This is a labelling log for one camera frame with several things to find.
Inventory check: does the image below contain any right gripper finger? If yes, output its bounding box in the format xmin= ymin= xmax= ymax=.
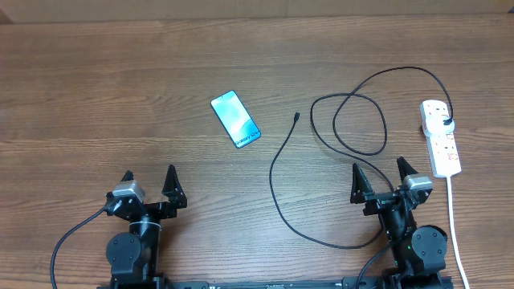
xmin=397 ymin=157 xmax=418 ymax=181
xmin=350 ymin=163 xmax=374 ymax=204

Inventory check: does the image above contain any Samsung Galaxy smartphone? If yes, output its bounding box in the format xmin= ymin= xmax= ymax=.
xmin=210 ymin=91 xmax=261 ymax=149

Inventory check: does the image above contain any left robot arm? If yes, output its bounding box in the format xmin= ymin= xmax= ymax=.
xmin=105 ymin=165 xmax=187 ymax=288

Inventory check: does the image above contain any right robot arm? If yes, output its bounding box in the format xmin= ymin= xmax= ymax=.
xmin=350 ymin=157 xmax=453 ymax=288

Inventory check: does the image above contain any white USB charger plug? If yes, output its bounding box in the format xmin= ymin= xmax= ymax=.
xmin=422 ymin=116 xmax=455 ymax=137

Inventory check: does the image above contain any white power strip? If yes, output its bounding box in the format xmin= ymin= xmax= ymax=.
xmin=419 ymin=100 xmax=462 ymax=178

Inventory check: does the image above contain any white power strip cord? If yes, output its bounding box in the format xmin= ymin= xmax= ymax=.
xmin=446 ymin=176 xmax=471 ymax=289

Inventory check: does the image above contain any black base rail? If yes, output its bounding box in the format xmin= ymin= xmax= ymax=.
xmin=97 ymin=277 xmax=454 ymax=289

